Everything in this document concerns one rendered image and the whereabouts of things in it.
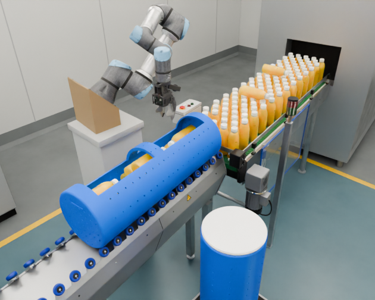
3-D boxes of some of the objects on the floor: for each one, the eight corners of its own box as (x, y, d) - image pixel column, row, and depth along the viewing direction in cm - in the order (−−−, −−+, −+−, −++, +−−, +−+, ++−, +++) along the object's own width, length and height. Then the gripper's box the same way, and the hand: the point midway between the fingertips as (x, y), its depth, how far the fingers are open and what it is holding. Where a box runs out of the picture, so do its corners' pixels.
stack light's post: (265, 246, 270) (284, 122, 210) (267, 243, 273) (287, 119, 213) (269, 248, 268) (291, 124, 208) (272, 245, 271) (293, 121, 211)
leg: (185, 257, 262) (183, 194, 228) (189, 252, 266) (188, 189, 232) (191, 261, 259) (190, 197, 225) (196, 256, 263) (195, 193, 229)
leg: (200, 266, 255) (200, 202, 221) (205, 261, 259) (206, 197, 225) (206, 270, 252) (208, 206, 218) (211, 265, 256) (213, 201, 222)
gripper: (146, 80, 166) (150, 119, 177) (166, 86, 160) (168, 127, 171) (158, 75, 172) (161, 113, 183) (178, 80, 165) (179, 119, 177)
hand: (168, 115), depth 178 cm, fingers open, 5 cm apart
